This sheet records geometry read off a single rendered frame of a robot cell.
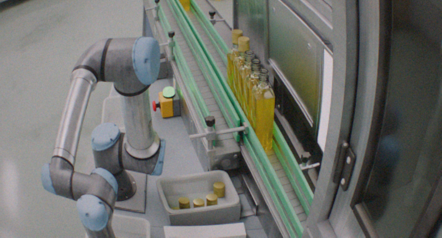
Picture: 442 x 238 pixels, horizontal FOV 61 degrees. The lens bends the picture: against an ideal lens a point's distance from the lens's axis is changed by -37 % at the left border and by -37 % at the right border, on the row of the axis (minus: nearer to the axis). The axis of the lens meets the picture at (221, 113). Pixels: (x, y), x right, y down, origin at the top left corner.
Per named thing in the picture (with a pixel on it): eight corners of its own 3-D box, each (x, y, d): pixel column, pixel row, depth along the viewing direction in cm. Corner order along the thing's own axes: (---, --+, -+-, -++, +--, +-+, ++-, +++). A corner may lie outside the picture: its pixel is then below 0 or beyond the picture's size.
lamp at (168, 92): (175, 97, 206) (175, 90, 204) (164, 99, 205) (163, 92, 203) (173, 91, 210) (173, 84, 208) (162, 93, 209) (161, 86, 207)
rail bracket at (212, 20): (226, 36, 236) (225, 11, 228) (209, 38, 234) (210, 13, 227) (223, 32, 239) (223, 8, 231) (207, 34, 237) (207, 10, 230)
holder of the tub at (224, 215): (256, 217, 165) (258, 201, 160) (171, 229, 158) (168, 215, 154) (241, 186, 178) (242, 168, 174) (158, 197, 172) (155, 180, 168)
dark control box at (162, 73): (166, 78, 231) (166, 60, 227) (149, 82, 230) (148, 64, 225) (164, 69, 238) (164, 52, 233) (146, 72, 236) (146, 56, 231)
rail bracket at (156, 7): (159, 20, 254) (160, -1, 246) (145, 23, 252) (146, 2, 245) (158, 18, 257) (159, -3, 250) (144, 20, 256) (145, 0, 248)
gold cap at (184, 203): (180, 213, 163) (179, 204, 161) (178, 206, 166) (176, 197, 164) (191, 212, 164) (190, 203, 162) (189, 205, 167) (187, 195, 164)
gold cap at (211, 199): (207, 210, 165) (207, 201, 163) (204, 203, 168) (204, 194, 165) (219, 208, 166) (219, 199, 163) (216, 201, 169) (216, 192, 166)
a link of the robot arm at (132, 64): (126, 145, 172) (111, 28, 128) (169, 152, 171) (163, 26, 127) (122, 176, 165) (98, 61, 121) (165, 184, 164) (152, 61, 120)
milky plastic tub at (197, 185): (240, 219, 163) (241, 202, 158) (170, 229, 158) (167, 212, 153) (225, 188, 177) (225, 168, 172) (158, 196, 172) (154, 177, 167)
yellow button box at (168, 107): (180, 116, 210) (179, 99, 205) (161, 119, 208) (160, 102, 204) (176, 105, 215) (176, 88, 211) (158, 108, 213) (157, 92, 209)
